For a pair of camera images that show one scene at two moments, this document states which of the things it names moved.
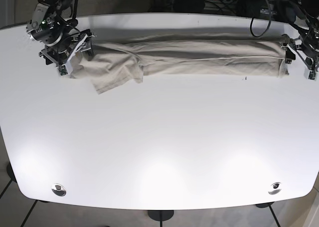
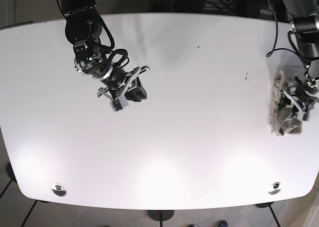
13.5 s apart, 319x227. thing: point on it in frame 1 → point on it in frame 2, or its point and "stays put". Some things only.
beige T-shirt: x=111 y=59 → x=284 y=120
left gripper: x=62 y=44 → x=119 y=82
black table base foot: x=160 y=215 stays put
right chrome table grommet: x=276 y=188 stays put
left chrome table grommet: x=59 y=189 stays put
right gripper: x=307 y=45 → x=303 y=93
